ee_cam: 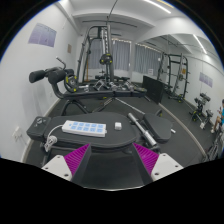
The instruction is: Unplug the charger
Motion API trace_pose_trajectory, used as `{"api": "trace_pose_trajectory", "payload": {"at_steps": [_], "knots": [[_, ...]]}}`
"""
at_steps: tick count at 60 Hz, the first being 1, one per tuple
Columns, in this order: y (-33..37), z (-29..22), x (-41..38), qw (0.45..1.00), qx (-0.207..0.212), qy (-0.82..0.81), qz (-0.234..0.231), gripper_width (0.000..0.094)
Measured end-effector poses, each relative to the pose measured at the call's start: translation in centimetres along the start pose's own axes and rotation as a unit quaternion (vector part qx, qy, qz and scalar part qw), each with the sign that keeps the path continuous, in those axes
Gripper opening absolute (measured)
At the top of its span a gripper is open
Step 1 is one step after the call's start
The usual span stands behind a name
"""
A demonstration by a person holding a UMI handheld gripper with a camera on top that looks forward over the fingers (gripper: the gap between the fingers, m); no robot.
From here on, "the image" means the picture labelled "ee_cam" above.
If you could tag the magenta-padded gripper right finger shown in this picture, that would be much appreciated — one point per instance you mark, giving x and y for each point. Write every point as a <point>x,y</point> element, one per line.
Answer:
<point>163,165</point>

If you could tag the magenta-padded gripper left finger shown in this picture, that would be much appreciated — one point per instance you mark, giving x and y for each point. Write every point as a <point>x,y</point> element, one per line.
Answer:
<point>60,165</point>

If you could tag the small white charger block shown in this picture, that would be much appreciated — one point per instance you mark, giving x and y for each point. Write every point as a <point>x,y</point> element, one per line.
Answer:
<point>118,126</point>

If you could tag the small black padded seat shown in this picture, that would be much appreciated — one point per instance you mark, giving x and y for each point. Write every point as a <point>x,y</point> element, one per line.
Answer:
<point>158,126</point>

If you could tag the silver barbell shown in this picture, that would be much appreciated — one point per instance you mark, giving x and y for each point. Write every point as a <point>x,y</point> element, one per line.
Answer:
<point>143,131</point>

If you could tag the white power strip blue sockets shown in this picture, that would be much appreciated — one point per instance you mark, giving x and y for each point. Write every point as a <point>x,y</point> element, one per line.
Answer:
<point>83,128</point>

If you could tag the large black padded bench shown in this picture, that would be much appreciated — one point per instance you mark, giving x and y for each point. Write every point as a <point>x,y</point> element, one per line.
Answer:
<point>100,141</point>

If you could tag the black roller exercise machine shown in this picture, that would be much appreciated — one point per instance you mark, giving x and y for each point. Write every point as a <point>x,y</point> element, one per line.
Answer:
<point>200,105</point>

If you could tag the person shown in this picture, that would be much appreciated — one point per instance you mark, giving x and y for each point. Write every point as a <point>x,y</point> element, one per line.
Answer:
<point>220,116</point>

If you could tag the black box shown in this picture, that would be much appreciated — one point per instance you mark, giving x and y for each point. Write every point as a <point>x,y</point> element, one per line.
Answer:
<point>153,89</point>

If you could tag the black adjustable bench with rollers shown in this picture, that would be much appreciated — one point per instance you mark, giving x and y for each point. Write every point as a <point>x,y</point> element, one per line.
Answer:
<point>96,95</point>

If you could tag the black squat rack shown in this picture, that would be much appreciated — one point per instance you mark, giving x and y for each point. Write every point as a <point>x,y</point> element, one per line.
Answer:
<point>181,78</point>

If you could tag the white paper sign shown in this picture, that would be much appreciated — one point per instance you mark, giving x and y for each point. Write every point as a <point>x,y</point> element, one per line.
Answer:
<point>150,71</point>

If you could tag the dumbbells group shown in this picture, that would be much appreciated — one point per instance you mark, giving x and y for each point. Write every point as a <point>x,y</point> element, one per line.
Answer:
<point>113,84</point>

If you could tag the small black yellow weight plate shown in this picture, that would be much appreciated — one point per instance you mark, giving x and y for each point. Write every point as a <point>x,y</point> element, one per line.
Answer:
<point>102,59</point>

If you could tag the wide grey curtain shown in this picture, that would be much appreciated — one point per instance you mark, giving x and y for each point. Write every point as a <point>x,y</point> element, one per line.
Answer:
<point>121,55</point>

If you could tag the short ceiling strip light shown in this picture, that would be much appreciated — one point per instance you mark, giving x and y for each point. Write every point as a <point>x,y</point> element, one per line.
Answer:
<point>200,44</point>

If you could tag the black multi-gym rack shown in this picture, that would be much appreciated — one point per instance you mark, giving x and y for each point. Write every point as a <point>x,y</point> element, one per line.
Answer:
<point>108,43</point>

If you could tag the long ceiling strip light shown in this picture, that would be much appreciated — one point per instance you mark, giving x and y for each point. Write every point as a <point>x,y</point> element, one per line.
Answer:
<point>156,6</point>

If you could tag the white wall socket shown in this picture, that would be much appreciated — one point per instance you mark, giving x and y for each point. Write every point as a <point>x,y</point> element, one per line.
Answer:
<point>17,133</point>

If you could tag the small purple wall poster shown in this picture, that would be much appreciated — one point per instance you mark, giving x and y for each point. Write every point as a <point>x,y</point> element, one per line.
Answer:
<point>206,79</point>

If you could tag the small brown wall sign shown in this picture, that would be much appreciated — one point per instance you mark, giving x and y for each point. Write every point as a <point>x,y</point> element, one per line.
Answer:
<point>69,48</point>

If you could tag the large purple wall poster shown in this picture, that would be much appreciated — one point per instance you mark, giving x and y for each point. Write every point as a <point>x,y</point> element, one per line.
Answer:
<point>42,34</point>

